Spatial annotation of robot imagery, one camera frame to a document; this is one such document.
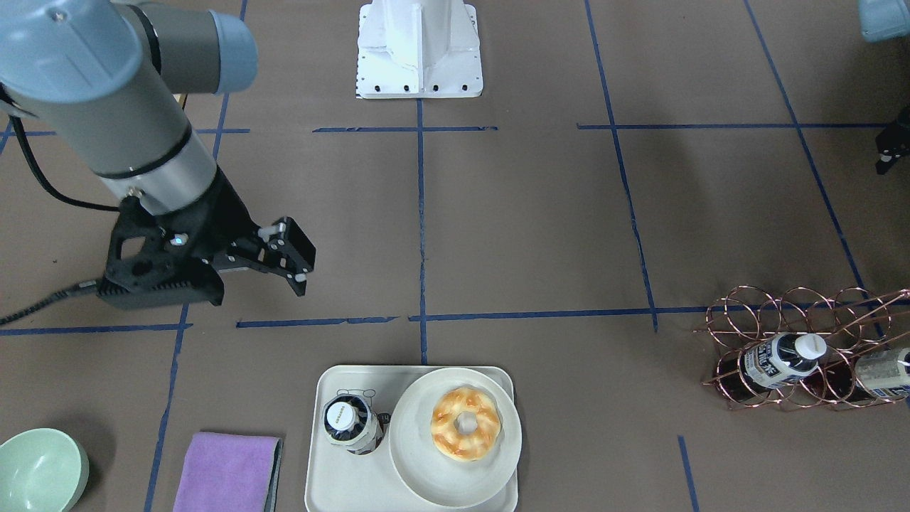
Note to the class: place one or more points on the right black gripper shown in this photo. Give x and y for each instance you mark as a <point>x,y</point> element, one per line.
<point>226,217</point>

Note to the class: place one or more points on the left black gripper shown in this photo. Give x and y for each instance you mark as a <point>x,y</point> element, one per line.
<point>894,146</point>

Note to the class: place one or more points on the dark tea bottle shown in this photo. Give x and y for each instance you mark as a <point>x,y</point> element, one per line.
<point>881,375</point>
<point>352,425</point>
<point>783,360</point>

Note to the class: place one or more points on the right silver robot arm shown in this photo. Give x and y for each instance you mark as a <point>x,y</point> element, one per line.
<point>104,76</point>

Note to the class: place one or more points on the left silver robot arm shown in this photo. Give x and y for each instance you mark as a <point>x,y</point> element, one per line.
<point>880,21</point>

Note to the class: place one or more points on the beige rabbit tray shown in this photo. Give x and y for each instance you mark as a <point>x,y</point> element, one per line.
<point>339,481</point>

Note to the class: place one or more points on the purple folded cloth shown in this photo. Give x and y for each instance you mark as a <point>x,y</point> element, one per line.
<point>230,472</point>

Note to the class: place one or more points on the beige round plate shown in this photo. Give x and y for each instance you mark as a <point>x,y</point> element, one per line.
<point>439,480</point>

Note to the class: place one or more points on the glazed donut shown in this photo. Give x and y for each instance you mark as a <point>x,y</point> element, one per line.
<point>465,425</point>

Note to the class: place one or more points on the mint green bowl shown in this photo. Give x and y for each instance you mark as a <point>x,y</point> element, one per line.
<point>43,469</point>

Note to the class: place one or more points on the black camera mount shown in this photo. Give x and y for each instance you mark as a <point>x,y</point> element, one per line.
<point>151,263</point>

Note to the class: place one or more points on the copper wire bottle rack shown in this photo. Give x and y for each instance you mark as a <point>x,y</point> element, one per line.
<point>853,322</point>

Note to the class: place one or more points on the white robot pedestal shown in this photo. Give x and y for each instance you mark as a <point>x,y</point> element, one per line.
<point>418,49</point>

